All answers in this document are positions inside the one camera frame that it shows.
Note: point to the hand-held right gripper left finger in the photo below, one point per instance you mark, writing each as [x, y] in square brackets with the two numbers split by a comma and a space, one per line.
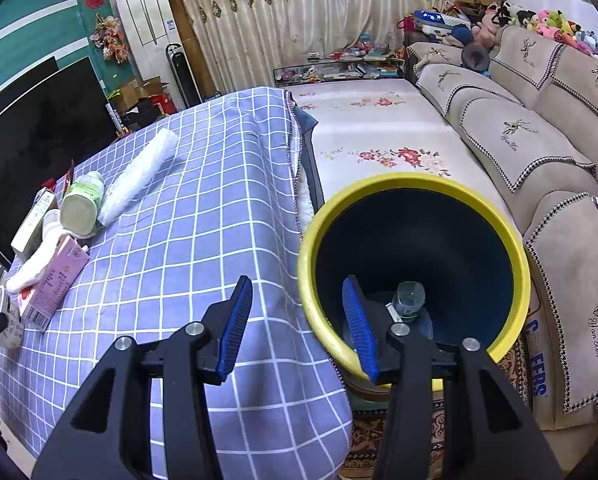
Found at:
[236, 330]

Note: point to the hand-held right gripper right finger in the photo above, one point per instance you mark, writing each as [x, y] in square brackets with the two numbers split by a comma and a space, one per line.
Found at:
[359, 325]

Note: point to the yellow round waste bin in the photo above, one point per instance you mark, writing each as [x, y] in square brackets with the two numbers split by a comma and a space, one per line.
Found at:
[306, 265]

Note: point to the white tall carton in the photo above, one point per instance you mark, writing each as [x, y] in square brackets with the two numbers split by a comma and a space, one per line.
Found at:
[29, 227]

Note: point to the clear plastic bottle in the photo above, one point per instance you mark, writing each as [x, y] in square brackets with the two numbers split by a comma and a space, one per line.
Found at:
[409, 300]

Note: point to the white crumpled tissue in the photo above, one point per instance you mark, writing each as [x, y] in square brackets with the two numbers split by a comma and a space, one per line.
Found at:
[29, 270]

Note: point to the pink drink carton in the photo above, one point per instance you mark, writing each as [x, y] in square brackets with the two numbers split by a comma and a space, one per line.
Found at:
[54, 280]

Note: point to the patterned brown rug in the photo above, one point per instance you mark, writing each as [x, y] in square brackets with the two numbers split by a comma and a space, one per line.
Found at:
[364, 435]

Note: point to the white capped pill bottle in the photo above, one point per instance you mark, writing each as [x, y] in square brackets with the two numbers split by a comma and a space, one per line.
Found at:
[53, 222]

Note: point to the blue checkered cloth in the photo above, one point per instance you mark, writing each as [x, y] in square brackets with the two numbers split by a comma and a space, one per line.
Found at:
[204, 210]

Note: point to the green labelled plastic bottle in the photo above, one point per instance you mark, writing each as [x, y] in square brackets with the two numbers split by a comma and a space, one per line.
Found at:
[81, 207]

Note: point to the red snack packet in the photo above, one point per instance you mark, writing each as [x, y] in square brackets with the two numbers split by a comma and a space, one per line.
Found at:
[70, 175]

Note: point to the black flat television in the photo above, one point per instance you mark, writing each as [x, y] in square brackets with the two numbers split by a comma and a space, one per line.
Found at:
[29, 150]

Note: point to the white bag blue print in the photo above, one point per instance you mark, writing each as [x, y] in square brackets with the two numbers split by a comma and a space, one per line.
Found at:
[536, 355]

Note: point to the white paper towel roll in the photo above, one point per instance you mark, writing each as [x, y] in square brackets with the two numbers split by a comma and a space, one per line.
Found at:
[136, 177]

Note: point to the white floral mat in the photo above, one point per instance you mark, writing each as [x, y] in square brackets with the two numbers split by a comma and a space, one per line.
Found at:
[379, 125]

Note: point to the black long box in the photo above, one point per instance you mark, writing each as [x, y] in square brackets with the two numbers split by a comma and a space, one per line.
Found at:
[116, 119]

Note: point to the cluttered glass side table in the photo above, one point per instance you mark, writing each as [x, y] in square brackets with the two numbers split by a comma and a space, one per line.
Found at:
[329, 72]

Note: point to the open cardboard box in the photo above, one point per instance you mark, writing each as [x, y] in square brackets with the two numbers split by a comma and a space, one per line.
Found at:
[139, 92]

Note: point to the black tower fan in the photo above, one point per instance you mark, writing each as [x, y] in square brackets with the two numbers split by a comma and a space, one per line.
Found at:
[179, 75]

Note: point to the beige sofa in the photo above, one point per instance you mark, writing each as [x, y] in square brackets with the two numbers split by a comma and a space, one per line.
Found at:
[554, 110]

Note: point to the grey neck pillow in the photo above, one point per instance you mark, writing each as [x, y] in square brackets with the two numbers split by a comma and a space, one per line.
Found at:
[475, 56]

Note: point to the artificial flower bunch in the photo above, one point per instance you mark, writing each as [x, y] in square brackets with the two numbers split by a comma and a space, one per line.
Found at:
[110, 40]

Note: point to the cream patterned curtain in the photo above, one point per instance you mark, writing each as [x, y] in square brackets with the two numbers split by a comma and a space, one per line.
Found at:
[304, 20]

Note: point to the blue starred bag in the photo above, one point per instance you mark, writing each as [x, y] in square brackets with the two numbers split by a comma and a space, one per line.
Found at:
[441, 20]

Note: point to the row of plush toys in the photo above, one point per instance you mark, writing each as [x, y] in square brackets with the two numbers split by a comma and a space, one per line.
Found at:
[549, 22]

